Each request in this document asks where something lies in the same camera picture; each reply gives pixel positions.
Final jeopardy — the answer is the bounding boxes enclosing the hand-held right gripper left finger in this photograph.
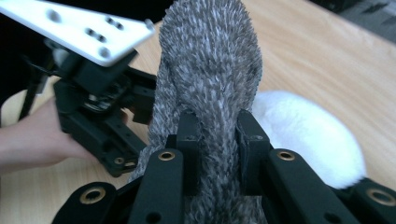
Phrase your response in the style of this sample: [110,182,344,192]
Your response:
[166,108,201,198]

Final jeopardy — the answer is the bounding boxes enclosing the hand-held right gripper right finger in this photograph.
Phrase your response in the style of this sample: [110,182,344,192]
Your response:
[235,108,272,197]

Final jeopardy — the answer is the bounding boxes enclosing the panda plush toy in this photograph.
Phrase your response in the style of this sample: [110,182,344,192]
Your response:
[250,90,368,190]

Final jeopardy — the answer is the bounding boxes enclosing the grey fluffy cloth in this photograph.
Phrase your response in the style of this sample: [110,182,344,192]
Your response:
[127,0,273,224]

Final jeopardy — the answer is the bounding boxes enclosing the left hand-held gripper black cable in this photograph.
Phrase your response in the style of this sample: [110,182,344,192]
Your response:
[18,66,50,121]

